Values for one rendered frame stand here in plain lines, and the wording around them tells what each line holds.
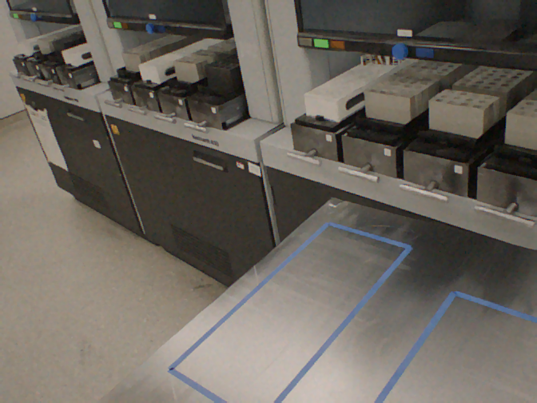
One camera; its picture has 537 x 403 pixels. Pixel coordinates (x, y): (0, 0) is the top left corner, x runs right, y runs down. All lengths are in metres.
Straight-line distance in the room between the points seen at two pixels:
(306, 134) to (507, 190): 0.46
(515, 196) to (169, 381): 0.65
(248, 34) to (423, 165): 0.58
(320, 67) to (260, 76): 0.17
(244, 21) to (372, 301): 0.88
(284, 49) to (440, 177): 0.50
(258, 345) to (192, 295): 1.43
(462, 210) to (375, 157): 0.20
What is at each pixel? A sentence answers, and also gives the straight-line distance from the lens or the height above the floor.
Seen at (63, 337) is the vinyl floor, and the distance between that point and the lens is 2.15.
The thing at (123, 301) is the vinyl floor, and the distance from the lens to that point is 2.18.
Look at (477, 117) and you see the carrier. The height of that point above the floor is 0.86.
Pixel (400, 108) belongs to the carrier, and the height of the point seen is 0.86.
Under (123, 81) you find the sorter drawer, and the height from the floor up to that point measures 0.82.
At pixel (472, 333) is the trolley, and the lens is 0.67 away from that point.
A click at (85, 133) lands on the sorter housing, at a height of 0.54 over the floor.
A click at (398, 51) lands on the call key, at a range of 1.07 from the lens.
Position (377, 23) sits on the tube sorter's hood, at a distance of 1.11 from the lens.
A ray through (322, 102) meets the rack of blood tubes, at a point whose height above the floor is 0.86.
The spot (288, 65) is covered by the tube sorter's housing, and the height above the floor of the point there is 0.91.
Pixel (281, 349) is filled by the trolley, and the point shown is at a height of 0.82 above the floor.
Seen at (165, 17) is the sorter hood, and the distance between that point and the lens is 1.65.
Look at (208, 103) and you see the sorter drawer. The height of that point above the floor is 0.81.
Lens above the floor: 1.29
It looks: 31 degrees down
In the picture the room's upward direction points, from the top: 11 degrees counter-clockwise
